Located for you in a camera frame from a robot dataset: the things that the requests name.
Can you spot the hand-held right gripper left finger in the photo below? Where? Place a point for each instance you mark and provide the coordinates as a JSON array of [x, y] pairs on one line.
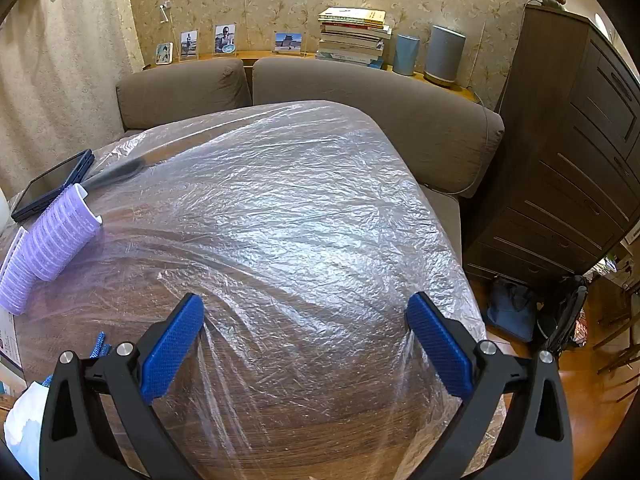
[[172, 345]]

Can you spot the large purple hair roller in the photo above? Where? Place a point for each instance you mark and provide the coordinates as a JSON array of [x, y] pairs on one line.
[[65, 230]]

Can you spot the wooden chair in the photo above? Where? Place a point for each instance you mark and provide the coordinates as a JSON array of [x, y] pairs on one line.
[[620, 345]]

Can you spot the small framed photo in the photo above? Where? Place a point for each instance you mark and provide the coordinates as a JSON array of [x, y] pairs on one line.
[[225, 39], [165, 53], [189, 45]]

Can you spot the dark blue folding mirror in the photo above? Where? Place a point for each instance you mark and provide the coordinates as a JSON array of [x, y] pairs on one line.
[[50, 182]]

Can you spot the framed building photo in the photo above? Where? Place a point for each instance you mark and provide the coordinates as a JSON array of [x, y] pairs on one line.
[[288, 41]]

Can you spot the black backpack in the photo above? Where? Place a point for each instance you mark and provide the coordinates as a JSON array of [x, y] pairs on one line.
[[565, 310]]

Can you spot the small blue cylinder speaker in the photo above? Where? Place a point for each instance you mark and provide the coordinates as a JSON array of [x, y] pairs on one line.
[[406, 55]]

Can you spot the blue bag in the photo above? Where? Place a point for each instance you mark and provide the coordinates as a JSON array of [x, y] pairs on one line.
[[510, 310]]

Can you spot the brown fabric sofa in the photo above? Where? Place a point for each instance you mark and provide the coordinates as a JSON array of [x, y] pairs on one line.
[[350, 110]]

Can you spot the small purple hair roller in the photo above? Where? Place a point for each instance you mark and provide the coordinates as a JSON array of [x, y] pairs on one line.
[[15, 280]]

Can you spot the large grey speaker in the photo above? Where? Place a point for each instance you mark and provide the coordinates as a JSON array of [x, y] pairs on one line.
[[445, 55]]

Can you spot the dark wooden drawer cabinet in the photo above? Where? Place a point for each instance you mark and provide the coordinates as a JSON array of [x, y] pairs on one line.
[[560, 160]]

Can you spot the beige curtain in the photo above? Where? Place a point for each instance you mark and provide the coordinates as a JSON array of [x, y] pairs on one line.
[[75, 85]]

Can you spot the stack of books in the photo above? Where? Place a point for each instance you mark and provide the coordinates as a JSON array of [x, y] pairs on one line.
[[350, 40]]

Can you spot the white wall hook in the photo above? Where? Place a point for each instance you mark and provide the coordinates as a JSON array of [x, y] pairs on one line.
[[164, 10]]

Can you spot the white printed cardboard box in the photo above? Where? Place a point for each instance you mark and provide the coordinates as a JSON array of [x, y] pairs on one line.
[[7, 340]]

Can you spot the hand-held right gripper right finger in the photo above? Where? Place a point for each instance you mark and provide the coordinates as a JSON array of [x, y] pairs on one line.
[[440, 345]]

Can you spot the wooden table with plastic cover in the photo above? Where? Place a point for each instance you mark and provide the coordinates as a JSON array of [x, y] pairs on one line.
[[300, 210]]

